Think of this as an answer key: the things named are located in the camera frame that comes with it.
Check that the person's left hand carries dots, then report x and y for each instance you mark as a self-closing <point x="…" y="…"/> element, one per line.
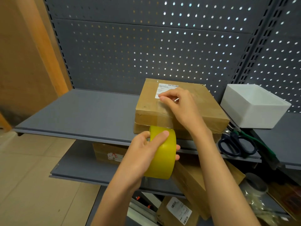
<point x="138" y="160"/>

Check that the person's right hand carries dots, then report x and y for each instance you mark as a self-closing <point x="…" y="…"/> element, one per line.
<point x="185" y="110"/>

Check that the brown cardboard box white labels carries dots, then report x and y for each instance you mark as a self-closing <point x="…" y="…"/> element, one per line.
<point x="211" y="110"/>

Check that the yellow tape roll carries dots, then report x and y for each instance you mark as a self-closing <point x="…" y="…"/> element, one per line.
<point x="164" y="157"/>

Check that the black scissors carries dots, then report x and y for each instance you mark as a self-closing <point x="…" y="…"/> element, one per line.
<point x="235" y="143"/>

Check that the white plastic bin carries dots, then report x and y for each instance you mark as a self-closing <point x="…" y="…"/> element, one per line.
<point x="254" y="110"/>

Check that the person's right forearm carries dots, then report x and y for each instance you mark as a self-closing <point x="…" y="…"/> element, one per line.
<point x="228" y="185"/>

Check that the cardboard box torn white sticker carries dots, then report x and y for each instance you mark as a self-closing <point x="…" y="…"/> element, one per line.
<point x="108" y="154"/>

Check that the cardboard box red lettering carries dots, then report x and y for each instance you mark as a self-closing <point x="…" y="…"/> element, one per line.
<point x="190" y="183"/>

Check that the cardboard box barcode label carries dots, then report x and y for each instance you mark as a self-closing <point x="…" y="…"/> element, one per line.
<point x="176" y="211"/>

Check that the white tape roll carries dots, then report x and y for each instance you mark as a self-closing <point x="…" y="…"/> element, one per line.
<point x="256" y="185"/>

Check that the cardboard box red blue print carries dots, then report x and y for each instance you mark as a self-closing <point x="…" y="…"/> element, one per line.
<point x="287" y="197"/>

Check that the white flat strips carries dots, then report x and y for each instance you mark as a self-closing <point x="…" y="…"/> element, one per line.
<point x="141" y="211"/>

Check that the grey perforated back panel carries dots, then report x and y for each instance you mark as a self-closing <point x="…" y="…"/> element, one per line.
<point x="152" y="49"/>
<point x="279" y="56"/>

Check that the crumpled clear plastic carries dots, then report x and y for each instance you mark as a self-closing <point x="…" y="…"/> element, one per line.
<point x="261" y="207"/>

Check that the brown wooden panel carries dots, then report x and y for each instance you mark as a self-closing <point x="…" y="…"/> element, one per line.
<point x="25" y="58"/>

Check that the grey slotted upright post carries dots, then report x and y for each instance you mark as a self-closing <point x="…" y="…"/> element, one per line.
<point x="258" y="39"/>
<point x="60" y="42"/>

